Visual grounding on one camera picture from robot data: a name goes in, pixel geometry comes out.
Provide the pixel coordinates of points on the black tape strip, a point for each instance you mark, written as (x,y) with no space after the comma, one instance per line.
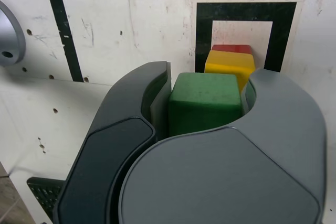
(63,24)

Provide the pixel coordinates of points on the yellow cube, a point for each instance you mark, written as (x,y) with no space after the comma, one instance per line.
(228,62)

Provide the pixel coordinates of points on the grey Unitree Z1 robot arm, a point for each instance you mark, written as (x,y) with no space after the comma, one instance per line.
(11,43)

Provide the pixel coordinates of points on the black tape square outline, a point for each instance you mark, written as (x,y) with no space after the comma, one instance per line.
(203,30)

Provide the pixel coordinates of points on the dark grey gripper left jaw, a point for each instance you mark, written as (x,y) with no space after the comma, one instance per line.
(105,153)

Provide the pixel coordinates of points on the black mesh grille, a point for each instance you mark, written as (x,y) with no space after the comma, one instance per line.
(43,192)

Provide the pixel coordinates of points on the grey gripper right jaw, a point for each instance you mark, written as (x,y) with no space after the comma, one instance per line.
(223,182)

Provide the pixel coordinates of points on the green cube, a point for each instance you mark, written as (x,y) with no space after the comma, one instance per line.
(204,98)

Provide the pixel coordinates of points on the red cube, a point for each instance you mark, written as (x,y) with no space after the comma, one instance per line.
(231,48)

